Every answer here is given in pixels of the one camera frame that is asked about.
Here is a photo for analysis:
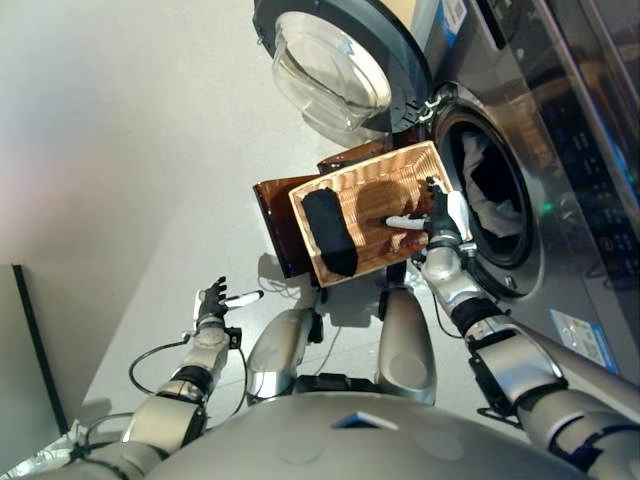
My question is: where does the grey front-load washing machine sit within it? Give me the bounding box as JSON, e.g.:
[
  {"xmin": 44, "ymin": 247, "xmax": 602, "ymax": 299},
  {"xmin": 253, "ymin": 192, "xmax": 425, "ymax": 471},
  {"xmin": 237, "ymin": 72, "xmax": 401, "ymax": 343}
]
[{"xmin": 389, "ymin": 0, "xmax": 640, "ymax": 376}]

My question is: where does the thin floor cable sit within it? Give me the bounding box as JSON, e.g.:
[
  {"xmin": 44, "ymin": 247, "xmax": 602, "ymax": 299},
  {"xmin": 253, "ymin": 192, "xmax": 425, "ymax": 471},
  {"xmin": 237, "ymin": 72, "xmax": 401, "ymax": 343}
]
[{"xmin": 319, "ymin": 324, "xmax": 344, "ymax": 375}]

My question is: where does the white garment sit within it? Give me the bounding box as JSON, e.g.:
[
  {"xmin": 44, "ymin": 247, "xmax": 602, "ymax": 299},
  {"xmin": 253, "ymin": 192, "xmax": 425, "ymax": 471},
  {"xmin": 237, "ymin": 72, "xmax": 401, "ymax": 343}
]
[{"xmin": 458, "ymin": 130, "xmax": 524, "ymax": 239}]

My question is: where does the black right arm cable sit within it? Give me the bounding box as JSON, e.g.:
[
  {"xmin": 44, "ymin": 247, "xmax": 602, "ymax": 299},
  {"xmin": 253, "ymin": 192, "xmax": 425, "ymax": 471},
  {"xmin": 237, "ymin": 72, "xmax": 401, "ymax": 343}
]
[{"xmin": 432, "ymin": 294, "xmax": 469, "ymax": 340}]

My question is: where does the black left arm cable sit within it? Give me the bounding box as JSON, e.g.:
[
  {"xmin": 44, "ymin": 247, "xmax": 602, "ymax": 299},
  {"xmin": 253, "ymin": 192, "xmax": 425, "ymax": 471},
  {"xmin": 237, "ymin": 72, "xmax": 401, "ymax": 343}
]
[{"xmin": 69, "ymin": 334, "xmax": 250, "ymax": 464}]

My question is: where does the wicker laundry basket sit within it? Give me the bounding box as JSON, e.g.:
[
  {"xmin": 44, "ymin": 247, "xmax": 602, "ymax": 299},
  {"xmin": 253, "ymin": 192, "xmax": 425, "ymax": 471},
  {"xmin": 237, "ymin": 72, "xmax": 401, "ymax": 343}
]
[{"xmin": 288, "ymin": 140, "xmax": 474, "ymax": 290}]

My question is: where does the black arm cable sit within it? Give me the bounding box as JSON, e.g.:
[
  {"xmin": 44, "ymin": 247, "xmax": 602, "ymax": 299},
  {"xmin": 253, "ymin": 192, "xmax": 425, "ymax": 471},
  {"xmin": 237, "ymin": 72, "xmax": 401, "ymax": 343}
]
[
  {"xmin": 432, "ymin": 294, "xmax": 469, "ymax": 340},
  {"xmin": 69, "ymin": 334, "xmax": 250, "ymax": 464}
]

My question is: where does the beige and white cabinet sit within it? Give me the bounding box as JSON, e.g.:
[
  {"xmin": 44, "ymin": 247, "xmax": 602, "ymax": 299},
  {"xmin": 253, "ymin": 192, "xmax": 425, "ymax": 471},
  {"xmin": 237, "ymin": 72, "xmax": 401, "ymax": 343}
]
[{"xmin": 372, "ymin": 0, "xmax": 444, "ymax": 56}]

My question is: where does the blue white info sticker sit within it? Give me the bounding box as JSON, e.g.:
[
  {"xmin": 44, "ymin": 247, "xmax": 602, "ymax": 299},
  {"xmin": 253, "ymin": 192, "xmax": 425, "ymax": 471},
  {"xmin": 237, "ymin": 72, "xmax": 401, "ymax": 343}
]
[{"xmin": 549, "ymin": 308, "xmax": 621, "ymax": 374}]

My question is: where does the blue energy label sticker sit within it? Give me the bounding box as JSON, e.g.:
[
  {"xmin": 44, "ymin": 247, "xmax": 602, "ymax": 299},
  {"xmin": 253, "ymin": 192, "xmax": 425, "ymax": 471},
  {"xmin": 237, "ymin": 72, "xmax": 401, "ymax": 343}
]
[{"xmin": 438, "ymin": 0, "xmax": 467, "ymax": 40}]

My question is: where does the grey partition with blue edge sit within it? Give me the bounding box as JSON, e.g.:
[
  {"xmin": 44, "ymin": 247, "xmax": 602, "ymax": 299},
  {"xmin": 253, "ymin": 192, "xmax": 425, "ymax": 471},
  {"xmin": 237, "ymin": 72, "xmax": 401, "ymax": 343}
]
[{"xmin": 0, "ymin": 263, "xmax": 71, "ymax": 471}]

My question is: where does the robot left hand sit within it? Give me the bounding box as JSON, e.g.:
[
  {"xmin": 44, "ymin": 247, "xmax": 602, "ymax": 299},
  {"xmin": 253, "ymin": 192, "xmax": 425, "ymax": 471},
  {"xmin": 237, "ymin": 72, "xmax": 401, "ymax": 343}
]
[{"xmin": 193, "ymin": 276, "xmax": 265, "ymax": 327}]

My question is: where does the round glass washer door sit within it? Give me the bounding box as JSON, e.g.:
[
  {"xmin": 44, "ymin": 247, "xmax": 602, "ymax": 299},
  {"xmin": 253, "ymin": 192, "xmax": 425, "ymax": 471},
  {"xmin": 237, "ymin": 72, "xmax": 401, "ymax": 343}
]
[{"xmin": 252, "ymin": 0, "xmax": 434, "ymax": 144}]

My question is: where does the grey robot torso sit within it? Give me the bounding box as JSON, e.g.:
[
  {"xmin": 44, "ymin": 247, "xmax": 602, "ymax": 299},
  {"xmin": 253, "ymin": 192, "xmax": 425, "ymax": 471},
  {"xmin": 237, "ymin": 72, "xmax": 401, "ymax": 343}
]
[{"xmin": 144, "ymin": 373, "xmax": 591, "ymax": 480}]

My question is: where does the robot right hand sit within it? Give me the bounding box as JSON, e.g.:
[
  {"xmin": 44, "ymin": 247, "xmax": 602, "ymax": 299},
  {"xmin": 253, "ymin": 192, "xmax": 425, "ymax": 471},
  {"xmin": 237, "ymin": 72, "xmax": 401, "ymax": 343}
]
[{"xmin": 382, "ymin": 177, "xmax": 471, "ymax": 246}]

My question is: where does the robot right leg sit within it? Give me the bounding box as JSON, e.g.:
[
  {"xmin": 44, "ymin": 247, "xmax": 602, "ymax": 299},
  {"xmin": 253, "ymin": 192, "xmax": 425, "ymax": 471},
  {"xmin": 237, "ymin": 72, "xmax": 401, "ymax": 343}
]
[{"xmin": 375, "ymin": 264, "xmax": 437, "ymax": 406}]

